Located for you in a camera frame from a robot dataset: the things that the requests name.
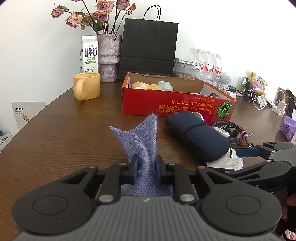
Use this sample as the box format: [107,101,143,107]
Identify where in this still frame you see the red fabric flower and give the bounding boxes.
[203,114,216,126]

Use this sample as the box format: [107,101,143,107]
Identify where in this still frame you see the purple mottled vase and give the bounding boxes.
[96,34,122,82]

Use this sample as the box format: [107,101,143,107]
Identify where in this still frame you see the navy glasses case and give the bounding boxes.
[165,111,230,162]

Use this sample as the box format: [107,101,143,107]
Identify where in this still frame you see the black braided cable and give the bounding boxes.
[211,120,255,148]

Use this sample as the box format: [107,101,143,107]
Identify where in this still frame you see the white robot figurine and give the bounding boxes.
[217,75,231,91]

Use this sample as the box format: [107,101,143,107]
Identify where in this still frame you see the clear jar of seeds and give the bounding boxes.
[174,62,197,80]

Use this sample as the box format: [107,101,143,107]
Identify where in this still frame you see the red cardboard box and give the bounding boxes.
[122,73,236,121]

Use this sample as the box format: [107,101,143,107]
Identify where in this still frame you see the yellow ceramic mug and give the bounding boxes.
[73,72,100,101]

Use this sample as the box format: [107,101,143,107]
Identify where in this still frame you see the pale green plush toy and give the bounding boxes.
[158,80,174,91]

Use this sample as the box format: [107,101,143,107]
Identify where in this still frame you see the yellow white plush toy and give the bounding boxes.
[132,81,162,90]

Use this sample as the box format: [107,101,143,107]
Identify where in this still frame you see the black paper bag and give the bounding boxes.
[118,4,179,83]

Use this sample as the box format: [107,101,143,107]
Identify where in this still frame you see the blue white booklet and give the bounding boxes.
[0,131,13,152]

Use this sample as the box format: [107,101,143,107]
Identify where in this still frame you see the water bottle left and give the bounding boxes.
[196,49,206,79]

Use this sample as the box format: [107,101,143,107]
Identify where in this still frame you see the purple woven pouch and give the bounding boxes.
[109,114,173,197]

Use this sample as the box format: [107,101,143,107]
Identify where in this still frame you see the yellow snack packet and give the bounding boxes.
[250,72,268,95]

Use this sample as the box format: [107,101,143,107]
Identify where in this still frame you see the dried pink roses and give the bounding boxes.
[51,1,137,35]

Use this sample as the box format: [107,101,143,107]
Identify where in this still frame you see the crumpled white tissue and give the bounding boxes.
[206,148,243,171]

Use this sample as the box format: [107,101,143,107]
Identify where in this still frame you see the water bottle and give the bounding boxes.
[211,54,222,86]
[196,49,206,79]
[203,51,215,80]

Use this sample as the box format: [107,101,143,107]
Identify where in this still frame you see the white charger with cable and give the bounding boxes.
[247,89,295,116]

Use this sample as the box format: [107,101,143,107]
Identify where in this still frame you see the water bottle middle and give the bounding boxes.
[203,51,215,80]

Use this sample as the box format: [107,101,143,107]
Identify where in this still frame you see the white milk carton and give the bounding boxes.
[79,36,98,73]

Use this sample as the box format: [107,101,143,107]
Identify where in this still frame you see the water bottle right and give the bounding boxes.
[211,54,222,86]

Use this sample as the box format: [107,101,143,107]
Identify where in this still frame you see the purple tissue pack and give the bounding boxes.
[280,116,296,142]

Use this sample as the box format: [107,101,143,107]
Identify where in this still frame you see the white card leaflet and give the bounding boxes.
[11,101,46,130]

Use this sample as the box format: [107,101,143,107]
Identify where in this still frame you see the flat box on jar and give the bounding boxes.
[175,58,198,66]

